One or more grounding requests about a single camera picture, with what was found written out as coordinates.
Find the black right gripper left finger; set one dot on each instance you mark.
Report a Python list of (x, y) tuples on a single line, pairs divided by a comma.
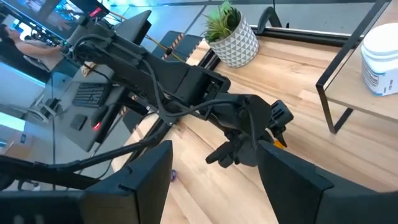
[(140, 199)]

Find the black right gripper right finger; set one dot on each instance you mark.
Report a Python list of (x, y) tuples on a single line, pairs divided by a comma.
[(292, 193)]

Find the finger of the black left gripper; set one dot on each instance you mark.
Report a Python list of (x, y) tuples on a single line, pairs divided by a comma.
[(220, 154), (281, 116)]

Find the white medicine bottle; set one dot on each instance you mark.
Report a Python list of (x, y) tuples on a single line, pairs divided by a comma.
[(381, 59)]

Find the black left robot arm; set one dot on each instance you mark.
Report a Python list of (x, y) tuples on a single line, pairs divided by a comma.
[(174, 77)]

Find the green plant white patterned pot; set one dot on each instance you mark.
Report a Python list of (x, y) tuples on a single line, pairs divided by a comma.
[(231, 40)]

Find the black computer mouse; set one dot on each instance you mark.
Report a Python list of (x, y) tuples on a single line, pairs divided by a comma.
[(99, 119)]

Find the gray desk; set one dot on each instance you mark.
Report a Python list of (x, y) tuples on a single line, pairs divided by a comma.
[(71, 137)]

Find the small black desk device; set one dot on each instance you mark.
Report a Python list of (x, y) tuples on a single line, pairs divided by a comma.
[(77, 122)]

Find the black hazard striped mat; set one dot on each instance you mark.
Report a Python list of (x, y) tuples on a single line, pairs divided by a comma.
[(182, 45)]

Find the black keyboard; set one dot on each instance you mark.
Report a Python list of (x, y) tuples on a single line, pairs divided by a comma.
[(90, 95)]

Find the dark flat monitor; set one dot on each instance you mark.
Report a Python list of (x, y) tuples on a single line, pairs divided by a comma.
[(133, 26)]

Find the person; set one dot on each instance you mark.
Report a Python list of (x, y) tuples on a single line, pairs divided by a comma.
[(28, 46)]

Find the lit computer monitor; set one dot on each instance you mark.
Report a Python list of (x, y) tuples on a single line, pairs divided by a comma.
[(46, 12)]

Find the wooden shelf black metal frame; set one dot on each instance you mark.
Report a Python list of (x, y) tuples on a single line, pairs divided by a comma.
[(357, 90)]

